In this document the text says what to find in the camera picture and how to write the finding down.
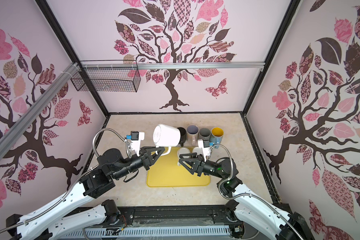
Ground black ceramic mug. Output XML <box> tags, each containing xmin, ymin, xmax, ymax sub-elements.
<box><xmin>178</xmin><ymin>127</ymin><xmax>187</xmax><ymax>147</ymax></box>

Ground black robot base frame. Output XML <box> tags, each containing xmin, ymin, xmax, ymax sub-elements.
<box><xmin>43</xmin><ymin>203</ymin><xmax>304</xmax><ymax>240</ymax></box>

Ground blue butterfly mug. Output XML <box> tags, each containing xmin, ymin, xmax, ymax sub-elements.
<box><xmin>210</xmin><ymin>127</ymin><xmax>224</xmax><ymax>145</ymax></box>

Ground black mug white base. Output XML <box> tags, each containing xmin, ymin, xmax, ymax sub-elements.
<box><xmin>192</xmin><ymin>147</ymin><xmax>203</xmax><ymax>156</ymax></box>

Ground aluminium rail back wall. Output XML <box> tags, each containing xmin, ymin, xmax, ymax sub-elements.
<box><xmin>82</xmin><ymin>62</ymin><xmax>265</xmax><ymax>70</ymax></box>

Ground yellow plastic tray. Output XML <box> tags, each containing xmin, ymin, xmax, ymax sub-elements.
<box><xmin>146</xmin><ymin>147</ymin><xmax>211</xmax><ymax>188</ymax></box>

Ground aluminium rail wall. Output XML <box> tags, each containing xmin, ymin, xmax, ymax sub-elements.
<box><xmin>82</xmin><ymin>62</ymin><xmax>265</xmax><ymax>70</ymax></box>
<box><xmin>0</xmin><ymin>63</ymin><xmax>79</xmax><ymax>161</ymax></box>

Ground black wire basket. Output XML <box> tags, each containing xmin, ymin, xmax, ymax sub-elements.
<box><xmin>70</xmin><ymin>60</ymin><xmax>142</xmax><ymax>93</ymax></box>

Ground white slotted cable duct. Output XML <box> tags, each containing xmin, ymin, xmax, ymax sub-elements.
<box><xmin>60</xmin><ymin>225</ymin><xmax>231</xmax><ymax>240</ymax></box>

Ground small white ceramic mug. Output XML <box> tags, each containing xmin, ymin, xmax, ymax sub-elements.
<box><xmin>177</xmin><ymin>147</ymin><xmax>191</xmax><ymax>167</ymax></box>

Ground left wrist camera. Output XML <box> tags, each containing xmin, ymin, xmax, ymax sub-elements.
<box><xmin>126</xmin><ymin>131</ymin><xmax>145</xmax><ymax>158</ymax></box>

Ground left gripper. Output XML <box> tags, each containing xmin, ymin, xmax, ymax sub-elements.
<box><xmin>112</xmin><ymin>145</ymin><xmax>165</xmax><ymax>181</ymax></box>

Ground pink iridescent mug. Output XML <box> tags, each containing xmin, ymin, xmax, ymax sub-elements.
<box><xmin>186</xmin><ymin>125</ymin><xmax>199</xmax><ymax>147</ymax></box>

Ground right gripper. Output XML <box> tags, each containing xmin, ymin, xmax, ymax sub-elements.
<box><xmin>181</xmin><ymin>153</ymin><xmax>226</xmax><ymax>181</ymax></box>

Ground aluminium rail left wall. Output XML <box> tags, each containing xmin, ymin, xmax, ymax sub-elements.
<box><xmin>0</xmin><ymin>63</ymin><xmax>79</xmax><ymax>161</ymax></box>

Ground grey ceramic mug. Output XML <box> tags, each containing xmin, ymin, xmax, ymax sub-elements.
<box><xmin>198</xmin><ymin>128</ymin><xmax>211</xmax><ymax>141</ymax></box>

